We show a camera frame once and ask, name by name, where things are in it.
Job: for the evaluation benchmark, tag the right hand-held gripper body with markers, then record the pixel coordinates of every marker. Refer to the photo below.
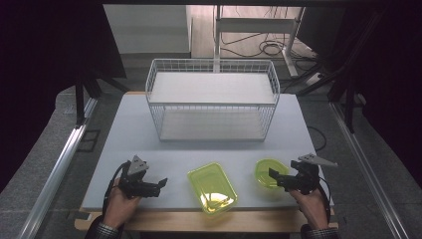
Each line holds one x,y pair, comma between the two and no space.
307,181

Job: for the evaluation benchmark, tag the black metal stand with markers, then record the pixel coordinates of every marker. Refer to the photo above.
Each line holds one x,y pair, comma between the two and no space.
79,103
348,109

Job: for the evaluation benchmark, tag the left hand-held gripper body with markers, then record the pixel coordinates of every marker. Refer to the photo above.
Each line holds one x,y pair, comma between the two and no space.
132,179

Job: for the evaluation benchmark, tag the white desk frame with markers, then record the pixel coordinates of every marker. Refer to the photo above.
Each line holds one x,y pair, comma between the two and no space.
255,25

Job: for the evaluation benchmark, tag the aluminium floor rail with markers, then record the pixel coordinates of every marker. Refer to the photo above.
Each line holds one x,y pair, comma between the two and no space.
368,179
53,179

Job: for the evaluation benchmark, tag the person's left hand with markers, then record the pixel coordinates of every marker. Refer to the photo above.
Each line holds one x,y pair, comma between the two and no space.
117,207

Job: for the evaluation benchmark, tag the person's right hand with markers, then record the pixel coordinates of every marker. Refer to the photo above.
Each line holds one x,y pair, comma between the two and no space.
312,207

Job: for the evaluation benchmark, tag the dark curtain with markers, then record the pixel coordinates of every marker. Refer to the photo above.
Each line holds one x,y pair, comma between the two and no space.
398,83
40,66

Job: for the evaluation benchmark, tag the wooden table edge strip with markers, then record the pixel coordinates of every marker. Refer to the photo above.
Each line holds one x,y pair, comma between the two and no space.
252,220

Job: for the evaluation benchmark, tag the white cabinet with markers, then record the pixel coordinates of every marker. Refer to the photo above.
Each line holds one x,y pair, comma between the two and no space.
149,30

